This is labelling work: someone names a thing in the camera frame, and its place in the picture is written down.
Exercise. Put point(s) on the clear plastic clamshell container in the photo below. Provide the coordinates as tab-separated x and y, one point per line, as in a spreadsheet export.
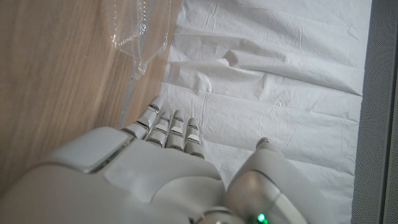
140	40

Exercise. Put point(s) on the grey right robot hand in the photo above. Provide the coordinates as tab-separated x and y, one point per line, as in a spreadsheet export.
140	180

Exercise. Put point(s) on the white curtain cloth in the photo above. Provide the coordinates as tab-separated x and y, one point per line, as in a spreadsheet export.
264	102

